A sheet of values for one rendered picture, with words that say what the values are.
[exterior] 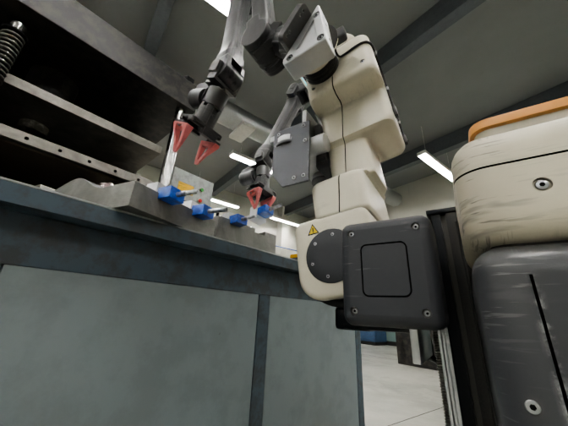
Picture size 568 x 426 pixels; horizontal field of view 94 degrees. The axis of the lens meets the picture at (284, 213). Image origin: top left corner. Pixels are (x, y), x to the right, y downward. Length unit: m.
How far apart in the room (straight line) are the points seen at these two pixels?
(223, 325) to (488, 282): 0.65
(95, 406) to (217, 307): 0.30
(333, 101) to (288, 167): 0.20
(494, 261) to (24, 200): 0.65
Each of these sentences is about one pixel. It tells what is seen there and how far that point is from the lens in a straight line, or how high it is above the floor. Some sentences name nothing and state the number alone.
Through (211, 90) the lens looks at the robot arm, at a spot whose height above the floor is 1.15.
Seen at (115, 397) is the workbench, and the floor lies 0.45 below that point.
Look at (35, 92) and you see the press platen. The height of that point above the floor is 1.51.
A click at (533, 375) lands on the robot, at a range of 0.31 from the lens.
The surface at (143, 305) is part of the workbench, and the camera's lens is 0.69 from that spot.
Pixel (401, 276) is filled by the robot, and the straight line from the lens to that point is 0.38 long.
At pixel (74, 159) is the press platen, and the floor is 1.25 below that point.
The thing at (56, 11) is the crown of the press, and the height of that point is 1.87.
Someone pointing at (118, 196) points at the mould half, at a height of 0.82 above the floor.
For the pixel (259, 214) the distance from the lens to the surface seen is 0.95.
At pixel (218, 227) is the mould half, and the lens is 0.83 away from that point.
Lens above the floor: 0.62
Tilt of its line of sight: 21 degrees up
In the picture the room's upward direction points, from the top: 3 degrees clockwise
